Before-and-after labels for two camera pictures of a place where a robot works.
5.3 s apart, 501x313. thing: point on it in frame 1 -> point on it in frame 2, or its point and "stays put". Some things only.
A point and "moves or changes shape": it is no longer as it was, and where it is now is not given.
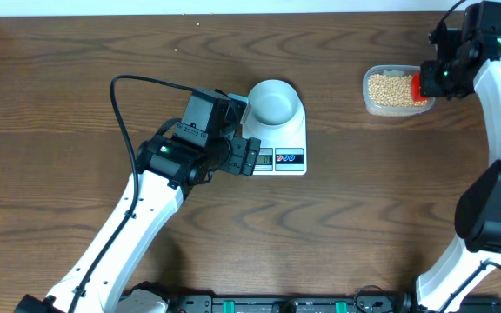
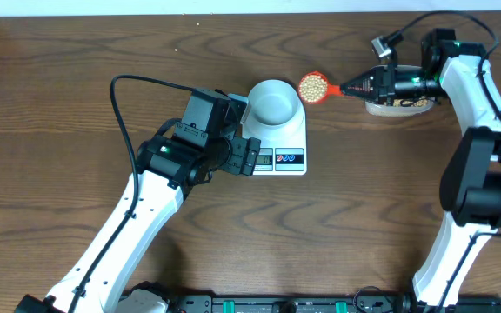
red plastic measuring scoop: x=416 y=91 moves or changes shape
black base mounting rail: x=311 y=303 stays put
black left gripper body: x=232 y=156 stays put
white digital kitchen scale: x=283 y=150 stays put
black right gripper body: x=443 y=79 -> x=404 y=83
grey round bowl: x=274 y=103 stays put
